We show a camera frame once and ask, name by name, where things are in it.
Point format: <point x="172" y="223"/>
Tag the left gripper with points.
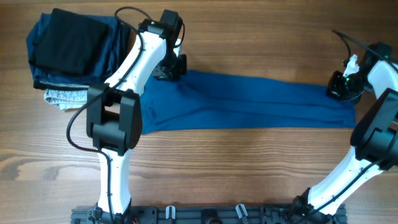
<point x="180" y="71"/>

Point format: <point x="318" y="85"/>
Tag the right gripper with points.
<point x="333" y="89"/>

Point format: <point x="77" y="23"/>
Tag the blue polo shirt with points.
<point x="203" y="100"/>

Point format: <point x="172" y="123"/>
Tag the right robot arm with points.
<point x="373" y="143"/>

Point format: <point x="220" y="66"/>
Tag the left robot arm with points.
<point x="113" y="115"/>

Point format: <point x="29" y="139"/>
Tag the folded dark blue garment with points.
<point x="40" y="27"/>

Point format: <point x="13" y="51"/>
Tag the folded light grey garment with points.
<point x="64" y="99"/>

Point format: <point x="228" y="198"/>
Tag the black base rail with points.
<point x="276" y="213"/>

